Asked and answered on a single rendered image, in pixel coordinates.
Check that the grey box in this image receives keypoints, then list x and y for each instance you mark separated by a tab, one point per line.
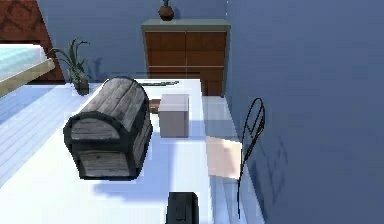
174	116

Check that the small brown object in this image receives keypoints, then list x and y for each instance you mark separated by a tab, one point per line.
154	106

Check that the dark flat object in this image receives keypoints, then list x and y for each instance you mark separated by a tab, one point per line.
159	83

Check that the brown chest of drawers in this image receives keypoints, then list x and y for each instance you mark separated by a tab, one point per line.
186	53

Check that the grey wooden treasure chest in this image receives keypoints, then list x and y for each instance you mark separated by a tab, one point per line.
110	128

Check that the brown round vase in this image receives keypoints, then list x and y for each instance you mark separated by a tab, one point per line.
165	12

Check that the white desk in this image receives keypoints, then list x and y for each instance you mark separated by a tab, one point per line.
110	186

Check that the green potted house plant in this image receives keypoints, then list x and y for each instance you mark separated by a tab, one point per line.
76	68

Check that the bed with pale blue cover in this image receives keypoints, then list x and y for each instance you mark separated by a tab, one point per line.
20	63

